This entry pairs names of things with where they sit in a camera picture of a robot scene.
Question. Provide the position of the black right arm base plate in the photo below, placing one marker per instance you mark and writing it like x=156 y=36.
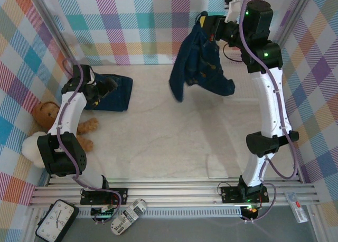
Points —
x=229 y=194

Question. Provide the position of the right green circuit board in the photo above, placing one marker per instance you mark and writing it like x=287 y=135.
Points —
x=251 y=209

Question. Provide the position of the green circuit board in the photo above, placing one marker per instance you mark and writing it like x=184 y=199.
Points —
x=104 y=214
x=251 y=209

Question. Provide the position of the aluminium extrusion frame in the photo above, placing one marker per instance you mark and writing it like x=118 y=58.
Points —
x=171 y=193

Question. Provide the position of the navy blue jeans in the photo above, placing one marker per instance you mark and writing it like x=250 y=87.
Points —
x=118 y=94

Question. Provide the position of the white plush bear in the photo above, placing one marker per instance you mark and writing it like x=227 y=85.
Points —
x=29 y=147

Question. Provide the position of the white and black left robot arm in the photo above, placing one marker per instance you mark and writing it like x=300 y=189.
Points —
x=67 y=115

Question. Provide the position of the left green circuit board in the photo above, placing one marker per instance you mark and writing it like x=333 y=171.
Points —
x=104 y=214

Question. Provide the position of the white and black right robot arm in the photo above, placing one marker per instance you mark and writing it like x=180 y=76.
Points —
x=269 y=102

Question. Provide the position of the black alarm clock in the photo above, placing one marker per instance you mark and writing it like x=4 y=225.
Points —
x=56 y=221

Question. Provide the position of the aluminium corner post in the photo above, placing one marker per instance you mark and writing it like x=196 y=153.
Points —
x=293 y=17
x=63 y=38

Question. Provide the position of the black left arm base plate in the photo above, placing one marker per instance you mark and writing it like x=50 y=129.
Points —
x=118 y=195

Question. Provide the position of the brown teddy bear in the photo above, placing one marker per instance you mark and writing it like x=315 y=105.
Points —
x=43 y=115

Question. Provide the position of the clear box with red label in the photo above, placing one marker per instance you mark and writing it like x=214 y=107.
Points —
x=298 y=207

